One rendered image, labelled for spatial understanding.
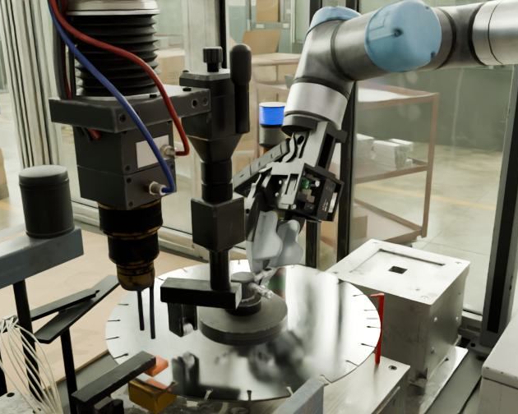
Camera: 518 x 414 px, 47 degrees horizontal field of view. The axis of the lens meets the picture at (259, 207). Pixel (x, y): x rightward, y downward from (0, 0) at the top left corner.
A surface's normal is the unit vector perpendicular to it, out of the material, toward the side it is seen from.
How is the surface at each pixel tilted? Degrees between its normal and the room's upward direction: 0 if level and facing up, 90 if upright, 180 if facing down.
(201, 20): 90
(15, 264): 90
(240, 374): 0
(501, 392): 90
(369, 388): 0
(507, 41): 110
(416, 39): 76
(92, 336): 0
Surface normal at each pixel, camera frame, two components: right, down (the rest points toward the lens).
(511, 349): -0.01, -0.95
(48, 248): 0.81, 0.18
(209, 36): -0.58, 0.27
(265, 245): -0.76, -0.26
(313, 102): -0.07, -0.17
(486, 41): -0.76, 0.51
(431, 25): 0.53, 0.03
